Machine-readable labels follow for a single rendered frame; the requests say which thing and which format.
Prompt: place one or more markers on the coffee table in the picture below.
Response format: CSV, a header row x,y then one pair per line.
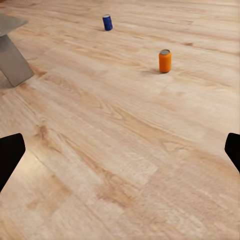
x,y
12,63

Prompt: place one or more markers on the can of soda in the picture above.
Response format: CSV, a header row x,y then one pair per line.
x,y
107,22
165,58

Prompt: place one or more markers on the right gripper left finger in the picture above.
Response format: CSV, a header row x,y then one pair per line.
x,y
12,149

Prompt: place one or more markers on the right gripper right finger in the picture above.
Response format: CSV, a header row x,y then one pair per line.
x,y
232,148

